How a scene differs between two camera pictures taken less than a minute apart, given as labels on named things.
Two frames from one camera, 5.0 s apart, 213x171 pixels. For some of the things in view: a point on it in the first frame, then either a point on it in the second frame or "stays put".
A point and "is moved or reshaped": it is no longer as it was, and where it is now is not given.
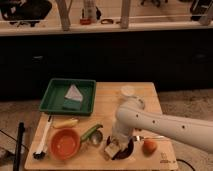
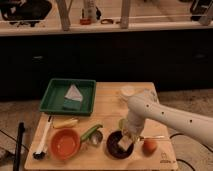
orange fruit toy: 149,147 stays put
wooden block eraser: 112,149 is moved or reshaped
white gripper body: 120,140 to 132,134
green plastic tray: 69,96 stays put
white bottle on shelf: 90,10 stays put
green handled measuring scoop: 95,135 stays put
